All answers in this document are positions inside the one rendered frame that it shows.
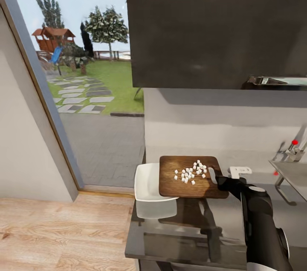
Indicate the bowl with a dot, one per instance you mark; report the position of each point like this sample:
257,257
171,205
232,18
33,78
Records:
146,185

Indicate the cutting board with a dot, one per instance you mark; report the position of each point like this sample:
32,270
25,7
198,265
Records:
203,187

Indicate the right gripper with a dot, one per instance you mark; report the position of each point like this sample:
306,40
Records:
227,184

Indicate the fixed window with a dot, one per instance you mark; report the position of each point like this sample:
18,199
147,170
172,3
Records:
77,55

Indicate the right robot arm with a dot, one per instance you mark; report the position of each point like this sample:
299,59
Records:
267,247

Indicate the cabinet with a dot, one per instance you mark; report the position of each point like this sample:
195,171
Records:
218,44

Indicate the drop in sink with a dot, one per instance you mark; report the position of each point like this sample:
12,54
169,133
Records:
294,171

